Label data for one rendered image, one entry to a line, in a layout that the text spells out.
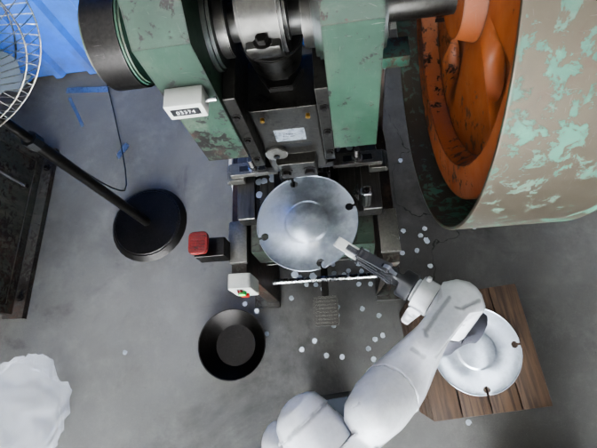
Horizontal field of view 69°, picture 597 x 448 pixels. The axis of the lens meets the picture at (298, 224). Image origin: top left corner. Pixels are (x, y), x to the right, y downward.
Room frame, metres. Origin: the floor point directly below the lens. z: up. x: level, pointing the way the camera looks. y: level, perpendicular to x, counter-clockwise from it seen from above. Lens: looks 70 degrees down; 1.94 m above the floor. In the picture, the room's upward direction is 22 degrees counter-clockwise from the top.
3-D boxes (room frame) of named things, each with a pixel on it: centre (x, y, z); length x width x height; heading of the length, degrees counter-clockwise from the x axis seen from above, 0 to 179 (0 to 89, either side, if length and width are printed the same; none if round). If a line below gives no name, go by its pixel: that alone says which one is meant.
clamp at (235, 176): (0.67, 0.07, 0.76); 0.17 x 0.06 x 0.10; 71
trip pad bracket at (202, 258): (0.50, 0.28, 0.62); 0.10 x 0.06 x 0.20; 71
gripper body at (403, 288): (0.17, -0.18, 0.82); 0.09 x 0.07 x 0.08; 33
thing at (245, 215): (0.62, -0.09, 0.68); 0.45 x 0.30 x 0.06; 71
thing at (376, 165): (0.57, -0.25, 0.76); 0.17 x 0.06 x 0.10; 71
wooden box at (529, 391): (-0.07, -0.39, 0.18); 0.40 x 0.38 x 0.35; 167
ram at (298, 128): (0.58, -0.08, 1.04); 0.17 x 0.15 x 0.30; 161
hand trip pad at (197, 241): (0.51, 0.30, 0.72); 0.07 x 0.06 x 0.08; 161
